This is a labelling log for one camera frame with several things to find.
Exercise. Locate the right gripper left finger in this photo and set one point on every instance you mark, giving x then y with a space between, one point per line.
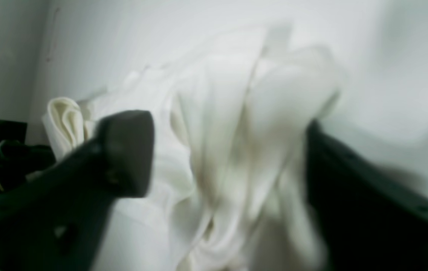
57 222

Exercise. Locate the white printed T-shirt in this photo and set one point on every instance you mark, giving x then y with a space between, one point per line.
228 188

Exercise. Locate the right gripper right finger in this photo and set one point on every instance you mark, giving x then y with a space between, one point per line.
369 222

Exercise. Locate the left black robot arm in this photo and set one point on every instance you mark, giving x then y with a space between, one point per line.
18 160

